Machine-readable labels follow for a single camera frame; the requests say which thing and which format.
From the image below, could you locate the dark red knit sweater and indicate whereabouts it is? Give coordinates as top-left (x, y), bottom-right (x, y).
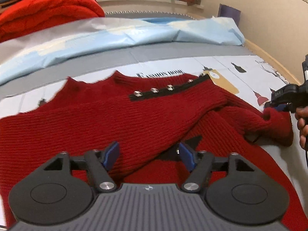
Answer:
top-left (0, 70), bottom-right (308, 229)

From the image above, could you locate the right hand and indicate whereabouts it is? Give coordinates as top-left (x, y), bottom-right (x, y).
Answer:
top-left (295, 106), bottom-right (308, 150)

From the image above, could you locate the printed grey bed sheet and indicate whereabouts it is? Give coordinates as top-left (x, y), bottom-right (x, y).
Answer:
top-left (0, 42), bottom-right (308, 229)

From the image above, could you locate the purple box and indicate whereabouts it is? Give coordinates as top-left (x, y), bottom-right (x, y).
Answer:
top-left (218, 4), bottom-right (241, 26)

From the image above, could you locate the light blue duvet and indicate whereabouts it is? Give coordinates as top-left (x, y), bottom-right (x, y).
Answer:
top-left (1, 17), bottom-right (245, 85)

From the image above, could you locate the bright red folded blanket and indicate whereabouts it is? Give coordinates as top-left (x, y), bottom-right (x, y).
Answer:
top-left (1, 0), bottom-right (105, 42)

